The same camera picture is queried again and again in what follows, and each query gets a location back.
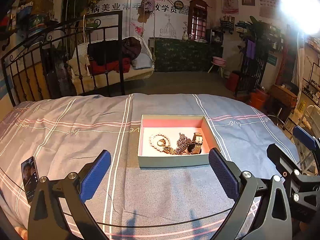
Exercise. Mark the orange bucket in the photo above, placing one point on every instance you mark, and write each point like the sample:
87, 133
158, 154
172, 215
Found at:
258, 99

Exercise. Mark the grey striped bed cover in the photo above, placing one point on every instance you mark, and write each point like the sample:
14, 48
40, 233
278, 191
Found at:
132, 202

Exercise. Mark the red blanket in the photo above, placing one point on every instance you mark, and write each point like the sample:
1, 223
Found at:
95, 69

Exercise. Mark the black smartphone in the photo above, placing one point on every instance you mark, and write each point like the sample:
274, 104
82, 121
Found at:
30, 178

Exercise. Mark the black iron bed frame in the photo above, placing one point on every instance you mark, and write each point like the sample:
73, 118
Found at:
65, 59

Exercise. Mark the dark maroon bag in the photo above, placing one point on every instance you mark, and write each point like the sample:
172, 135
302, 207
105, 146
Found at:
131, 48

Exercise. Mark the pink stool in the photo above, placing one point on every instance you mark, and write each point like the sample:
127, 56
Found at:
218, 62

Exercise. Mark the green floral covered table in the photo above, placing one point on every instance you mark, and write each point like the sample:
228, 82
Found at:
173, 55

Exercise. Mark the gold leather strap watch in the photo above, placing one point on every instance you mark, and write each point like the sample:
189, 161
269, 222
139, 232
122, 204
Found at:
196, 144

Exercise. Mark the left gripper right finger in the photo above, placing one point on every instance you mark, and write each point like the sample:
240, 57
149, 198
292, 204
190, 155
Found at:
227, 173

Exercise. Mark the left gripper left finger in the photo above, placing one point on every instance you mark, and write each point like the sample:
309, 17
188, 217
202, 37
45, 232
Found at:
93, 174

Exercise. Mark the light blue pillow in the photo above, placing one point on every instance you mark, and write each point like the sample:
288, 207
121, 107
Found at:
142, 61

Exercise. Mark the pale green jewelry box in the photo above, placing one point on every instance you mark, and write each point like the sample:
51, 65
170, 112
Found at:
164, 139

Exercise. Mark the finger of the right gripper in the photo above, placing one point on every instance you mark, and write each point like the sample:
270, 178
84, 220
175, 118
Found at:
284, 164
305, 138

